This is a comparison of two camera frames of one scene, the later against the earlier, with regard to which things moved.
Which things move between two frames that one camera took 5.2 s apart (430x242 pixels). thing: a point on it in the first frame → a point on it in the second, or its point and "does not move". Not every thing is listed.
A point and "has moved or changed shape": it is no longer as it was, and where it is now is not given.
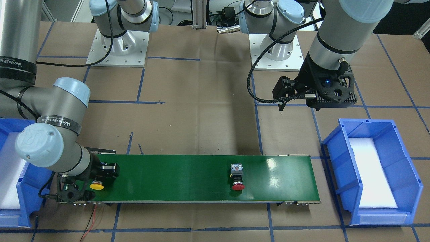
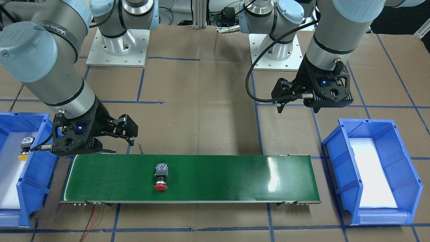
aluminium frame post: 199,14 does not move
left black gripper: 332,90 does not move
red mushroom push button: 237,173 → 161,172
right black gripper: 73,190 → 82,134
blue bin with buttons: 375,180 does not move
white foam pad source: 377,192 does not move
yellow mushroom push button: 96,185 has moved or changed shape
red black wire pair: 84,235 does not move
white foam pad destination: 11,165 does not move
